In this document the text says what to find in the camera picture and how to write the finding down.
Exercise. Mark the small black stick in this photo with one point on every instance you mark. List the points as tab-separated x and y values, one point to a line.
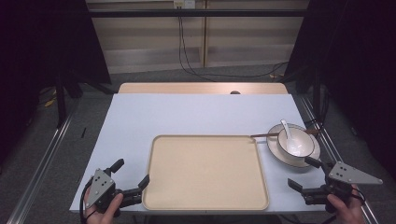
83	132

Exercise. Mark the person's left hand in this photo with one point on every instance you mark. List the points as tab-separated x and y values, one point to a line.
104	215

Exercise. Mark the white ceramic spoon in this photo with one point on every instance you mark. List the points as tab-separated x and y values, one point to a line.
286	128

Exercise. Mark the white wall socket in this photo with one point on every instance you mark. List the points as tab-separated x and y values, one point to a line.
184	3

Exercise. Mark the white plate with dark rim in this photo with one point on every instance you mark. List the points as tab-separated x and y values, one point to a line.
275	152

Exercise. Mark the black curtain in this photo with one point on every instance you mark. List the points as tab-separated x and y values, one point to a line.
40	46
358	62

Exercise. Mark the white bowl with dark rim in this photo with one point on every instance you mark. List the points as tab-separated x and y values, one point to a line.
306	144

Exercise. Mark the black horizontal bar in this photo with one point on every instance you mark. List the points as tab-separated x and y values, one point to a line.
199	13

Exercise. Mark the brown wooden chopstick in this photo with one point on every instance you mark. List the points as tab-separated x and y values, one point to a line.
264	134

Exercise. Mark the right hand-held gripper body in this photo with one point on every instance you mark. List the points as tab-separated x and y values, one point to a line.
344	174

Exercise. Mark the person's right hand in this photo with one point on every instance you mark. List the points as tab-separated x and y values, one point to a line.
347	209

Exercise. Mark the aluminium floor rail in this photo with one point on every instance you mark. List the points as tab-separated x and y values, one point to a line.
327	140
40	174

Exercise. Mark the white table mat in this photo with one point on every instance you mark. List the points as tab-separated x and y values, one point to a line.
186	115

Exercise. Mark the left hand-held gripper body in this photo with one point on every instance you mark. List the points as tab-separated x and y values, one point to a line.
100	186

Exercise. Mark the beige rectangular tray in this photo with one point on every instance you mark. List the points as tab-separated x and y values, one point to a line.
205	174

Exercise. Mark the black metal stand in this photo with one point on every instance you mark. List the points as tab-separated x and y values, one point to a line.
61	102
316	93

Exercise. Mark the yellow floor tape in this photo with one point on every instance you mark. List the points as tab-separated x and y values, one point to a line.
49	102

